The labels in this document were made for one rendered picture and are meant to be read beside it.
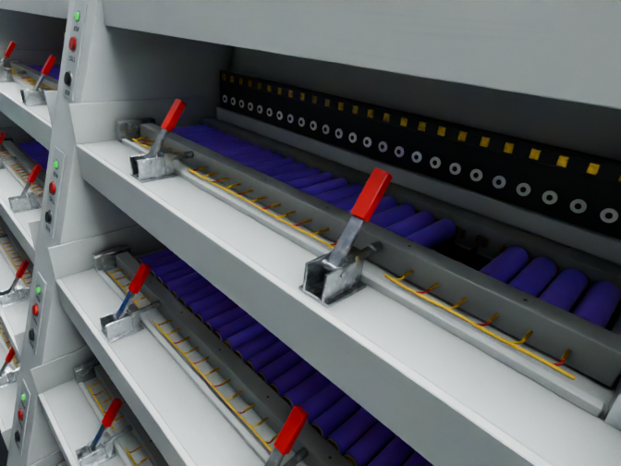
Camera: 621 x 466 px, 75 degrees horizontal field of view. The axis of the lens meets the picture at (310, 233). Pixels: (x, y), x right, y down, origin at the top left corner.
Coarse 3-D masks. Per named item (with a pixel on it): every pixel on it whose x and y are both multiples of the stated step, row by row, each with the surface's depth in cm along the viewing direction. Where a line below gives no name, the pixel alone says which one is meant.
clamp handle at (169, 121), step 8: (176, 104) 43; (184, 104) 43; (168, 112) 43; (176, 112) 43; (168, 120) 43; (176, 120) 43; (168, 128) 43; (160, 136) 43; (160, 144) 43; (152, 152) 43
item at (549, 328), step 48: (144, 144) 51; (192, 144) 48; (240, 192) 39; (288, 192) 37; (336, 240) 32; (384, 240) 30; (432, 288) 27; (480, 288) 25; (528, 336) 23; (576, 336) 22
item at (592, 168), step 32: (256, 96) 55; (288, 96) 50; (320, 96) 46; (288, 128) 52; (320, 128) 48; (352, 128) 44; (384, 128) 42; (416, 128) 39; (448, 128) 36; (384, 160) 43; (448, 160) 38; (480, 160) 35; (512, 160) 34; (544, 160) 32; (576, 160) 30; (608, 160) 29; (480, 192) 36; (512, 192) 34; (576, 192) 31; (608, 192) 29; (576, 224) 31; (608, 224) 30
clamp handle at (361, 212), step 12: (372, 180) 27; (384, 180) 26; (372, 192) 27; (360, 204) 27; (372, 204) 26; (360, 216) 26; (348, 228) 27; (360, 228) 27; (348, 240) 27; (336, 252) 27; (336, 264) 27
